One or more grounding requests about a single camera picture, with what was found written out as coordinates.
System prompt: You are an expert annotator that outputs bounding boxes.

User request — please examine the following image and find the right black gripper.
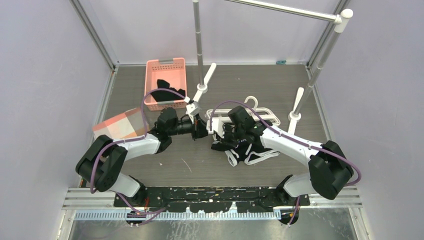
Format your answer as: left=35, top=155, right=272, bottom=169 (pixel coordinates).
left=216, top=123, right=245, bottom=148

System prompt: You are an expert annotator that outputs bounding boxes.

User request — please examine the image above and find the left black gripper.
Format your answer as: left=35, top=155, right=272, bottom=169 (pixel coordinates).
left=168, top=114, right=209, bottom=142

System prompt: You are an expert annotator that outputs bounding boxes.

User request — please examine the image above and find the black boxer briefs white trim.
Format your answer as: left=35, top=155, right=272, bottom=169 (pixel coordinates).
left=211, top=140, right=280, bottom=167

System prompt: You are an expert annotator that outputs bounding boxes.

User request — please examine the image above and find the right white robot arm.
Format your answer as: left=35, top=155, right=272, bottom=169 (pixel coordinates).
left=218, top=106, right=356, bottom=206

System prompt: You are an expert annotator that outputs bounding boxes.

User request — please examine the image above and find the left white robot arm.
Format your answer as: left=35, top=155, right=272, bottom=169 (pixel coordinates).
left=75, top=107, right=208, bottom=207

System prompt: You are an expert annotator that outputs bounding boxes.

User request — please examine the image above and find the small teal clip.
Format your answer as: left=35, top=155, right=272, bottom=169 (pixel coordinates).
left=276, top=60, right=287, bottom=65

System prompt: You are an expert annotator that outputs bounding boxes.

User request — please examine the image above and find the black garment in basket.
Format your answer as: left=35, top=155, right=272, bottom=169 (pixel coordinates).
left=150, top=79, right=186, bottom=102

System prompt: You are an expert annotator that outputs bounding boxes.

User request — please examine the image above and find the pink plastic basket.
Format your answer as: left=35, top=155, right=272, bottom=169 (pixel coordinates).
left=144, top=57, right=188, bottom=111

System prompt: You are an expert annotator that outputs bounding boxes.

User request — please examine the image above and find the pink checked cloth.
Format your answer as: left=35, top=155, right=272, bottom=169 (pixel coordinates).
left=92, top=107, right=150, bottom=139

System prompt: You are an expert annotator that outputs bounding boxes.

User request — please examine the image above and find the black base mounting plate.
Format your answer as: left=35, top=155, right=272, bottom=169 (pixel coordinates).
left=126, top=186, right=296, bottom=213

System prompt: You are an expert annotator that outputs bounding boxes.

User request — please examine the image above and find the silver clothes rack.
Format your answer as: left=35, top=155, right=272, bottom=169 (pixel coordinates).
left=193, top=0, right=354, bottom=134

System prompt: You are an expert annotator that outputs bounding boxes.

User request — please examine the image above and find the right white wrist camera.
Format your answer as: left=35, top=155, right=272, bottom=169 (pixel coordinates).
left=206, top=117, right=224, bottom=137

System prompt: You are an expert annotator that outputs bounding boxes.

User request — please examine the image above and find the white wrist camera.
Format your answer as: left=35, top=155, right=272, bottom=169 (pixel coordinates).
left=206, top=117, right=224, bottom=137
left=184, top=96, right=201, bottom=117

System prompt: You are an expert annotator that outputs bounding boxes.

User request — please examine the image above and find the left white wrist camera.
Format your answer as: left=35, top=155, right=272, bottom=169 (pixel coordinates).
left=184, top=96, right=201, bottom=117

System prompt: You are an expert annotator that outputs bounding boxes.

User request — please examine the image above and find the aluminium frame post right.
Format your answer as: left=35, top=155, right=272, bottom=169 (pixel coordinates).
left=306, top=0, right=350, bottom=70

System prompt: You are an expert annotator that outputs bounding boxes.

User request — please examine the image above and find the aluminium frame post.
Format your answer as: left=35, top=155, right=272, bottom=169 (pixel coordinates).
left=69, top=0, right=120, bottom=69
left=306, top=0, right=350, bottom=70

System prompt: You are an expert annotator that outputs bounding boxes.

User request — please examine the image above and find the aluminium frame post left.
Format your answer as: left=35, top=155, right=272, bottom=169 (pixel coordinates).
left=69, top=0, right=120, bottom=69

